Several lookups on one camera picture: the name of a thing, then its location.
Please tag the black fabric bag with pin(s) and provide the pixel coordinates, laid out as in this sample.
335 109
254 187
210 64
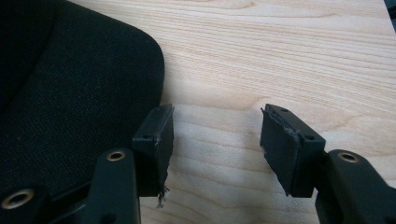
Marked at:
74 105

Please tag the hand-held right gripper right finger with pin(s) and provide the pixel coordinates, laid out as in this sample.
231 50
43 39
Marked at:
291 152

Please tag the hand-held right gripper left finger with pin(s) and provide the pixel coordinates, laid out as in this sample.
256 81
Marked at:
154 146

